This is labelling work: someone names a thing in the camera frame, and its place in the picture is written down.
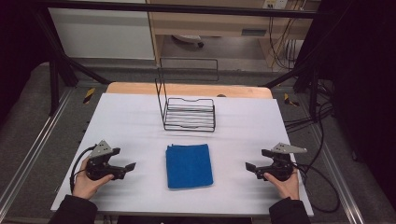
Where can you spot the person's left hand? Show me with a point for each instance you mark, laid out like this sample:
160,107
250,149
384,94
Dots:
85,186

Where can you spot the white power strip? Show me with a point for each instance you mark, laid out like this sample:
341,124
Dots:
275,3

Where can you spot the person's right hand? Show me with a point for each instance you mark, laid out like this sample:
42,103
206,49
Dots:
288,188

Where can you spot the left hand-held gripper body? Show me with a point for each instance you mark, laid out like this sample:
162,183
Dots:
99,168

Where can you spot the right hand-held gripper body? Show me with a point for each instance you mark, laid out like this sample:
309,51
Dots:
281,168

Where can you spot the white chair base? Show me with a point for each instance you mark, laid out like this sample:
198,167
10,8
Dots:
188,39

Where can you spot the yellow black tape marker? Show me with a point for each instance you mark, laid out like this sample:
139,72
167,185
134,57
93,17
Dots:
89,95
290,100

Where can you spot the black metal frame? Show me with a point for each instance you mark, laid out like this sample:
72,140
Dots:
186,10

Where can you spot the wooden desk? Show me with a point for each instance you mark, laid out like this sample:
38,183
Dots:
205,23

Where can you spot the white cabinet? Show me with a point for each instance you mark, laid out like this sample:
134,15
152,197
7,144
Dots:
99,34

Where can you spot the blue towel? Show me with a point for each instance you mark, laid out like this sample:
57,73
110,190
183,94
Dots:
189,166

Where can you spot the aluminium floor rail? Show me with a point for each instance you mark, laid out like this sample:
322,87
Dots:
336,174
34,146

